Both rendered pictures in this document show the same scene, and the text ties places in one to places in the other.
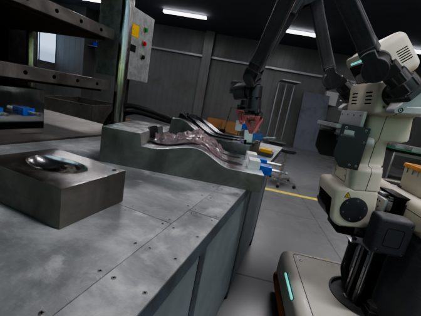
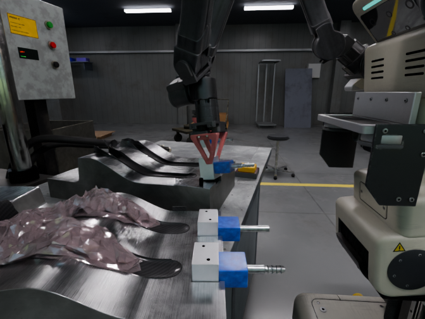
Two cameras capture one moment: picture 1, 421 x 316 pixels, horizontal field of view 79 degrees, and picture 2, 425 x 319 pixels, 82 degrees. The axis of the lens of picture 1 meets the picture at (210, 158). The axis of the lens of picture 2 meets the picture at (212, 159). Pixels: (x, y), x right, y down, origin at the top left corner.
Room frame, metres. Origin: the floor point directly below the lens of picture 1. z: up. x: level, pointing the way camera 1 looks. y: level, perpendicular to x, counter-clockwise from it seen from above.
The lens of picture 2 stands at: (0.52, -0.15, 1.10)
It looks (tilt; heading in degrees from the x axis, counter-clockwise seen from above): 15 degrees down; 359
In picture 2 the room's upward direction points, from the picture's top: straight up
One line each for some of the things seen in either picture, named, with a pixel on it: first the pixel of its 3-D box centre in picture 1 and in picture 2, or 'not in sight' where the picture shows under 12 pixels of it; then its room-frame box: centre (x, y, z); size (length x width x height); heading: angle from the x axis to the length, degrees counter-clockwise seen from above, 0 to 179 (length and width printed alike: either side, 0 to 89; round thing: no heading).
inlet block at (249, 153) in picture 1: (262, 162); (233, 228); (0.92, -0.19, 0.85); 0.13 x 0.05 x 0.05; 88
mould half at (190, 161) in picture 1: (188, 151); (70, 247); (0.87, 0.08, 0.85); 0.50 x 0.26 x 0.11; 88
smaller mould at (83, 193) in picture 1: (57, 181); not in sight; (0.46, 0.29, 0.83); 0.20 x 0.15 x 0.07; 71
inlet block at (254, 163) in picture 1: (267, 169); (238, 268); (0.81, -0.19, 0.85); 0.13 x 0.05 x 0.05; 88
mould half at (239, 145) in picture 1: (205, 135); (146, 170); (1.23, 0.05, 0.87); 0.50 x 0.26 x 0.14; 71
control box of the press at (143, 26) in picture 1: (117, 130); (48, 169); (1.66, 0.64, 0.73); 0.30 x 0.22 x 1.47; 161
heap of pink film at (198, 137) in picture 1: (191, 139); (71, 221); (0.87, 0.08, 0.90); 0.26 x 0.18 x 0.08; 88
